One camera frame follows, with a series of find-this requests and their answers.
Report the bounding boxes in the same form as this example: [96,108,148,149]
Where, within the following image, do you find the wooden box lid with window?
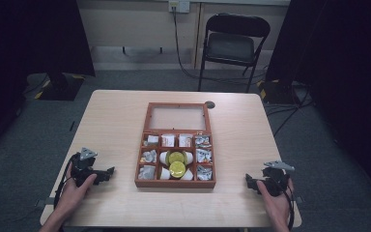
[142,101,213,133]

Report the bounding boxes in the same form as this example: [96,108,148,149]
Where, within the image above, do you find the black stand base striped tape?
[25,72,87,102]
[256,78,305,105]

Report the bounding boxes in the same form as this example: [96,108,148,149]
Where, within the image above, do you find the black folding chair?
[197,13,271,95]

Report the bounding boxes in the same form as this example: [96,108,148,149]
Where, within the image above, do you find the plain silver packet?
[140,149,158,164]
[137,164,157,181]
[143,134,160,148]

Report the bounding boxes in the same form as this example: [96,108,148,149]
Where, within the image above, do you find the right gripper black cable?
[279,185,297,232]

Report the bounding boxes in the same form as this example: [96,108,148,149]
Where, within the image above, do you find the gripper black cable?
[52,152,81,211]
[279,185,297,232]

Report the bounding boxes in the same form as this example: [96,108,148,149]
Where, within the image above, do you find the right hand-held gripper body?
[258,159,296,198]

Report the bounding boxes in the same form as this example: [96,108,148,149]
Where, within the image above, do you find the dark curtain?
[265,0,371,197]
[0,0,97,162]

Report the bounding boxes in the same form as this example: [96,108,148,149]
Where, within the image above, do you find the white wall socket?
[168,0,191,15]

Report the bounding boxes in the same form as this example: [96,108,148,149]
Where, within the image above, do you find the black floor cables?
[265,84,316,137]

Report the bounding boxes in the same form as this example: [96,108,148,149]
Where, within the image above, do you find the person's right hand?
[256,177,295,224]

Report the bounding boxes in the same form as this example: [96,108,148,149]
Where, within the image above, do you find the person's left hand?
[54,162,98,220]

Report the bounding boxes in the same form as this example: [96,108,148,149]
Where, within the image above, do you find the compartmented wooden box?
[133,130,217,189]

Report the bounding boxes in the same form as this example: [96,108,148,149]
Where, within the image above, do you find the white and red packet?
[160,133,176,148]
[178,133,193,148]

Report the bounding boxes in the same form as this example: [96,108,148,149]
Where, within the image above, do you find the silver blue printed packet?
[196,164,214,182]
[194,134,213,149]
[195,148,214,164]

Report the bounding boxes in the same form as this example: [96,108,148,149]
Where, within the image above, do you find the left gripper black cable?
[52,152,81,211]

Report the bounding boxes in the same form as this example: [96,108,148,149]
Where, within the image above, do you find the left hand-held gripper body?
[70,147,108,189]

